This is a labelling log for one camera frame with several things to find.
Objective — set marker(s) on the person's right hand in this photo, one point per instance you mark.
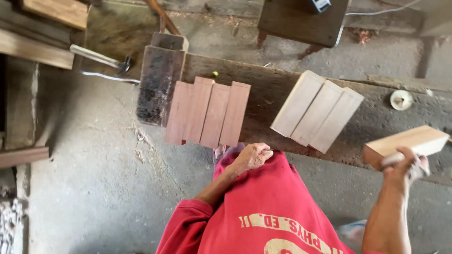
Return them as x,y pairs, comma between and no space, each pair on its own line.
400,173

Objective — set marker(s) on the person's left hand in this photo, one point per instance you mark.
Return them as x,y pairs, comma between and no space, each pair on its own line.
249,158

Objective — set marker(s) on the pale wooden block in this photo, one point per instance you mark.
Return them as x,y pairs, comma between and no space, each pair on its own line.
409,143
335,121
296,104
317,114

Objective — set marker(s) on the person's foot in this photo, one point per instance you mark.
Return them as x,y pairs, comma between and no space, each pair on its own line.
219,151

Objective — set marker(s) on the reddish wooden slat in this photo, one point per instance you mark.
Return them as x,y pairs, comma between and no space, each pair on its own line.
196,109
214,116
235,114
175,113

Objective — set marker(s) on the red printed shirt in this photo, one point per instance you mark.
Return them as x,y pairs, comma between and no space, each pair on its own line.
261,211

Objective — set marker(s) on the long weathered wooden plank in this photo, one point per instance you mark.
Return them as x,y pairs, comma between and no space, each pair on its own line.
268,102

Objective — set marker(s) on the white round plastic cap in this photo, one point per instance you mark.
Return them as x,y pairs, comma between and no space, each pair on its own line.
401,100

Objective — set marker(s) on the white blue slipper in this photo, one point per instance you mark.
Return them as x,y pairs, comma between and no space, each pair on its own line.
351,231

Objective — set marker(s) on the dark charred wooden block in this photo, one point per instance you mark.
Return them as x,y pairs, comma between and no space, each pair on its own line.
159,84

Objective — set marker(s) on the dark wooden stool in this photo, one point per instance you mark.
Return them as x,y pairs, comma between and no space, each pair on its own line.
303,23

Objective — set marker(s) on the thin bent metal rod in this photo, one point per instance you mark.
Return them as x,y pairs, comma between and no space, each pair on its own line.
109,77

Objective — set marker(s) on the brown wooden plank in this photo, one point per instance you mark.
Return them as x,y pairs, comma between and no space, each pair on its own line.
23,157

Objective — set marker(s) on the grey weathered wooden board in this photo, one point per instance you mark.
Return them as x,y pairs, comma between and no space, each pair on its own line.
35,49

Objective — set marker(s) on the light wooden board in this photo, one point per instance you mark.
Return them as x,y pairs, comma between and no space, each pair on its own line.
56,12

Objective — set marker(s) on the carved pale wooden piece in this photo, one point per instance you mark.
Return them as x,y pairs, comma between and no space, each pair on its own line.
10,225

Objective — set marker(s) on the upright grey wooden post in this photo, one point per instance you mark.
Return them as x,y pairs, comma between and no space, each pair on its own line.
19,105

